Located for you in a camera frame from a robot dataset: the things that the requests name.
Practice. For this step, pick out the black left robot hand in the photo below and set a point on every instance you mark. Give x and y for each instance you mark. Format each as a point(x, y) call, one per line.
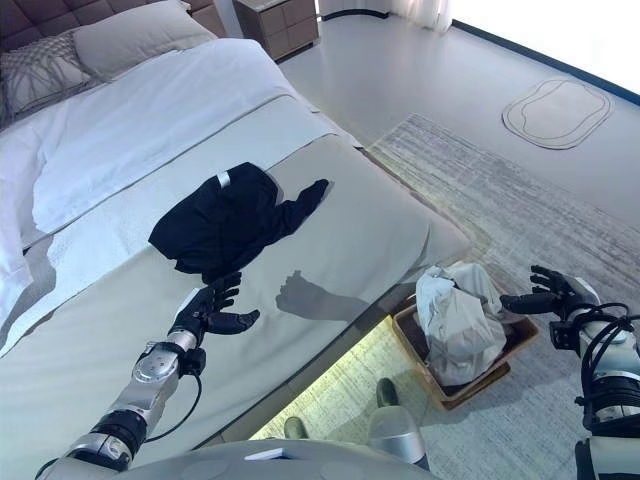
point(207, 315)

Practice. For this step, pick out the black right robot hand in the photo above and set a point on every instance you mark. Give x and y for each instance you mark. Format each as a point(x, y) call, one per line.
point(570, 297)

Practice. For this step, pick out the black garment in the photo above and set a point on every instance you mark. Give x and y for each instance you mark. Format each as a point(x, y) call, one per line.
point(225, 220)

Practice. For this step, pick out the beige garment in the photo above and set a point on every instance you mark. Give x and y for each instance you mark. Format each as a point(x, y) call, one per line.
point(460, 330)

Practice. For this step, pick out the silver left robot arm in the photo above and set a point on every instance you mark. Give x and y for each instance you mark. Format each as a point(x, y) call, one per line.
point(150, 385)

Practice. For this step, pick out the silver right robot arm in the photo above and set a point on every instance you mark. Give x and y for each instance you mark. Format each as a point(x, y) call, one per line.
point(617, 370)

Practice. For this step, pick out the brown wicker basket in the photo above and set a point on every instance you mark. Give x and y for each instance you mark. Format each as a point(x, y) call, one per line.
point(520, 332)

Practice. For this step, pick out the taupe bed cover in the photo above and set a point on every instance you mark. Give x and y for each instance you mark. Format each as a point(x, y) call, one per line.
point(100, 330)

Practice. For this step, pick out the beige upholstered bed base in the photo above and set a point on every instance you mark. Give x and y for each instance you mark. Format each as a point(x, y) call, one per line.
point(310, 380)

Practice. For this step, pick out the white textured bed blanket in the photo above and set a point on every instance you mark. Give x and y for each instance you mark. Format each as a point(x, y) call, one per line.
point(125, 200)

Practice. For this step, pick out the grey striped area rug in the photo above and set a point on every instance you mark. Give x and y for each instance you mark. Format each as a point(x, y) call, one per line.
point(500, 200)

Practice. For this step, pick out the grey robot torso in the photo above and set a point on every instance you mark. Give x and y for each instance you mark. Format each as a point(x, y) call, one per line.
point(250, 467)

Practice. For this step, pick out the small beige outlined mat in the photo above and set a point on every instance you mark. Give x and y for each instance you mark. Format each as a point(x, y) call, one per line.
point(555, 112)

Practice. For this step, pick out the white duvet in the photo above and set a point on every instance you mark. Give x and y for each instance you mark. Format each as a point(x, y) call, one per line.
point(140, 115)

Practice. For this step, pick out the silver right robot leg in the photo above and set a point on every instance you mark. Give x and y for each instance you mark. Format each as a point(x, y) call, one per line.
point(395, 430)

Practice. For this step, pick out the plain beige pillow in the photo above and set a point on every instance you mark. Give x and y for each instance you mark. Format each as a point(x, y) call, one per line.
point(135, 37)

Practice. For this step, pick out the grey line-patterned cushion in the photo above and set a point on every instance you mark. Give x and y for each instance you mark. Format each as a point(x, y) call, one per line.
point(40, 75)

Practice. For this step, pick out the brown wooden nightstand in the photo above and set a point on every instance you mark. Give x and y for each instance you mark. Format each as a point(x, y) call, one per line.
point(280, 27)

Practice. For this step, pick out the brown wooden side cabinet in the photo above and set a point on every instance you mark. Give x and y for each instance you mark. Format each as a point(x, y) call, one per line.
point(207, 15)

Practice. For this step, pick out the white sheer curtain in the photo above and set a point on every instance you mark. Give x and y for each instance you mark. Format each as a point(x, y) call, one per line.
point(425, 12)

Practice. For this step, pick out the black curved curtain base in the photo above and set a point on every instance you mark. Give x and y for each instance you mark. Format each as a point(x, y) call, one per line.
point(355, 16)

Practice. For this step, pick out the brown tufted headboard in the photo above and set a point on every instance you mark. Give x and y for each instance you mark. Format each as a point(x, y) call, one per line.
point(60, 15)

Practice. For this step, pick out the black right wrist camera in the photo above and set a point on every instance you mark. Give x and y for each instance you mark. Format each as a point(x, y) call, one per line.
point(564, 339)

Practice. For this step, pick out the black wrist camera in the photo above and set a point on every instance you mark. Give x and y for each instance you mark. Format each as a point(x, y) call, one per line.
point(564, 339)
point(194, 361)

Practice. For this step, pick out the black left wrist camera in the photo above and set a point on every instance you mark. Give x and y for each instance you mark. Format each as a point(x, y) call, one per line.
point(194, 361)

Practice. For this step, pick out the black window floor rail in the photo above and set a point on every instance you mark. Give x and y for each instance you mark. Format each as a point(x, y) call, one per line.
point(550, 57)

